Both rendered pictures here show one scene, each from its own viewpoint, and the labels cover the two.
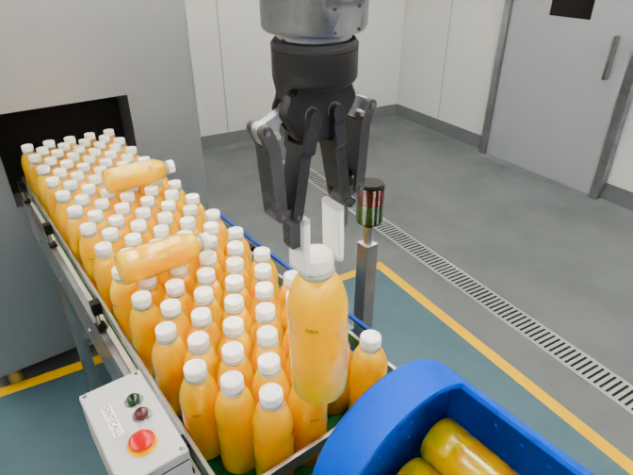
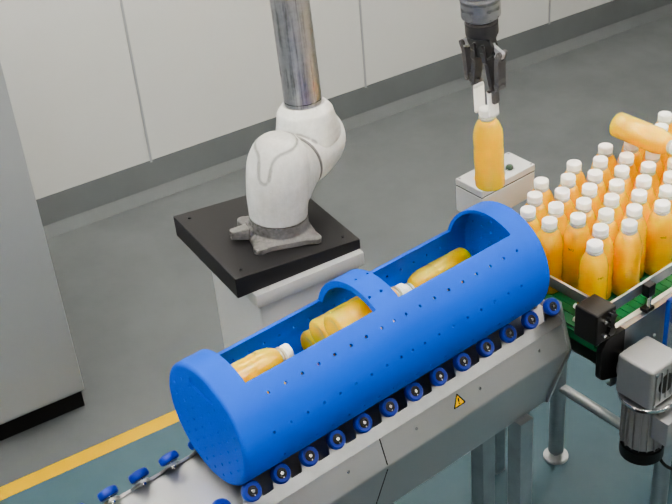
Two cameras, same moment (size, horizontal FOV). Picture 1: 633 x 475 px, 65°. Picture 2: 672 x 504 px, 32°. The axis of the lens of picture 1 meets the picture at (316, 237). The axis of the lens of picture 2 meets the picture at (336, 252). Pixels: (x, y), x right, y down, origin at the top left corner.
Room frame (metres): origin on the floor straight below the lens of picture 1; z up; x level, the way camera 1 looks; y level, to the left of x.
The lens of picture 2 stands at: (0.15, -2.46, 2.72)
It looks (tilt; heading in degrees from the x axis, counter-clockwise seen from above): 34 degrees down; 92
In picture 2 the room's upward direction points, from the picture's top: 5 degrees counter-clockwise
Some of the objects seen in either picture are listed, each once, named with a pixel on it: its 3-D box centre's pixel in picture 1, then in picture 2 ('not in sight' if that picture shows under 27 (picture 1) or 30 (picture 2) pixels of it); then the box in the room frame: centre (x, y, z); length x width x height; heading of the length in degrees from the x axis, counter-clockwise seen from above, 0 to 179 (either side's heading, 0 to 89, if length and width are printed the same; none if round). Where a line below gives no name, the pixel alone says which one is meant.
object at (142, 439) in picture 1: (141, 441); not in sight; (0.48, 0.25, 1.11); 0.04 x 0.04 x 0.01
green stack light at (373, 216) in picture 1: (369, 211); not in sight; (1.05, -0.13, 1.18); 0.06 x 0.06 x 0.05
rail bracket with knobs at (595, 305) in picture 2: not in sight; (593, 321); (0.69, -0.20, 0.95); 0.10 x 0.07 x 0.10; 127
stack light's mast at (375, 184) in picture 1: (369, 213); not in sight; (1.05, -0.13, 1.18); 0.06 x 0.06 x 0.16
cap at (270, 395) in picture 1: (270, 396); (528, 212); (0.57, 0.07, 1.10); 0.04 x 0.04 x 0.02
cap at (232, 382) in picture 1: (232, 383); (534, 197); (0.60, 0.14, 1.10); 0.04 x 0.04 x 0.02
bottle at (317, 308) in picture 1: (317, 329); (488, 150); (0.46, 0.00, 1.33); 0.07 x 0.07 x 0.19
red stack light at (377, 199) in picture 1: (370, 194); not in sight; (1.05, -0.13, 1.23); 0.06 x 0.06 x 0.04
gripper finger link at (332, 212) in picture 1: (332, 229); (492, 102); (0.47, -0.02, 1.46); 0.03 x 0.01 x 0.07; 37
